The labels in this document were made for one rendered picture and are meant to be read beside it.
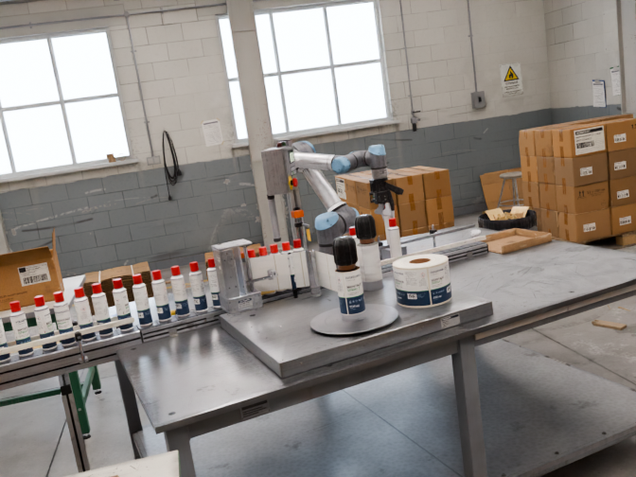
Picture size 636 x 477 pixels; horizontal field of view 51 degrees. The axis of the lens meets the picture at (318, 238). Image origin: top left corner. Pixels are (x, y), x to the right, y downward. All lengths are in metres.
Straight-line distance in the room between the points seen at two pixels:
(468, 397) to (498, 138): 7.02
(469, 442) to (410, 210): 4.10
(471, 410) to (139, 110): 6.39
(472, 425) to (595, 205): 4.22
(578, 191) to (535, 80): 3.39
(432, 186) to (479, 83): 2.93
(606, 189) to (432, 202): 1.52
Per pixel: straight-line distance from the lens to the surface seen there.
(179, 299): 2.72
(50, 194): 8.30
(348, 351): 2.15
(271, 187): 2.83
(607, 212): 6.53
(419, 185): 6.37
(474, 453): 2.50
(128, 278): 6.73
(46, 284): 4.01
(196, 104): 8.18
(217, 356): 2.38
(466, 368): 2.36
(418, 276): 2.37
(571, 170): 6.28
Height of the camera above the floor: 1.61
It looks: 11 degrees down
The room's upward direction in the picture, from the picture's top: 8 degrees counter-clockwise
